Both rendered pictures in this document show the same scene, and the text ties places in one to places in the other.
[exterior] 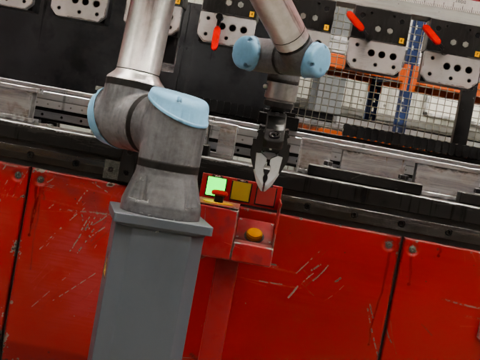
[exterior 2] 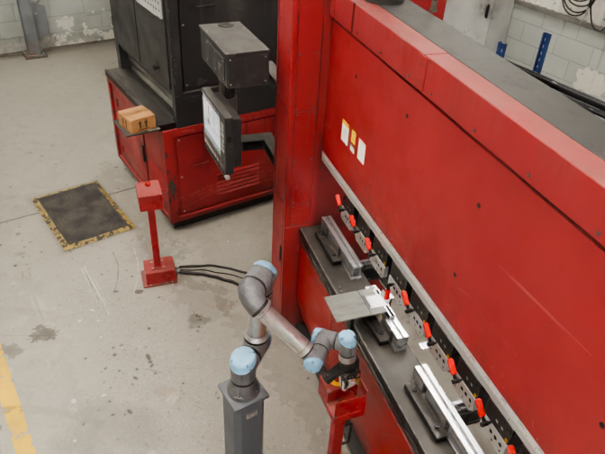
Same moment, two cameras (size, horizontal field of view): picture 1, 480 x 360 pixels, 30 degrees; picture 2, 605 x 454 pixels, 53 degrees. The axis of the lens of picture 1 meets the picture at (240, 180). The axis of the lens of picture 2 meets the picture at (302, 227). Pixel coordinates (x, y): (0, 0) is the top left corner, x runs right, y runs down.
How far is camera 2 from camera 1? 290 cm
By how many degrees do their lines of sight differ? 69
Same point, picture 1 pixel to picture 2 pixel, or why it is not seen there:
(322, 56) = (310, 366)
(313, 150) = (417, 376)
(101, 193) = not seen: hidden behind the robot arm
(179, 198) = (232, 393)
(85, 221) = not seen: hidden behind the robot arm
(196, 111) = (236, 368)
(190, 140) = (235, 376)
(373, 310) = not seen: outside the picture
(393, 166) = (441, 415)
